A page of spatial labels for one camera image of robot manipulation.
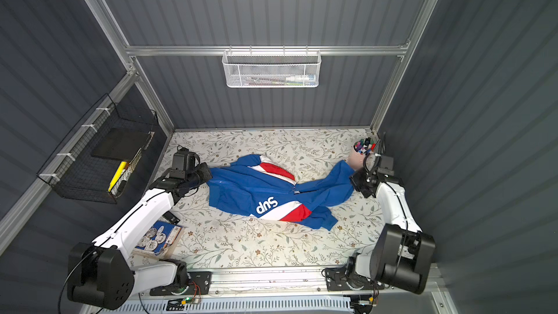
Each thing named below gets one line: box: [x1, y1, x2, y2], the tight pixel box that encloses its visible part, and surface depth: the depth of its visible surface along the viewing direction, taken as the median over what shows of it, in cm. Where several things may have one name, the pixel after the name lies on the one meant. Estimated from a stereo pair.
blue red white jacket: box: [206, 154, 356, 230], surface depth 91 cm
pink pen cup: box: [347, 136, 378, 171], surface depth 98 cm
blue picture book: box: [132, 220, 186, 261], surface depth 82 cm
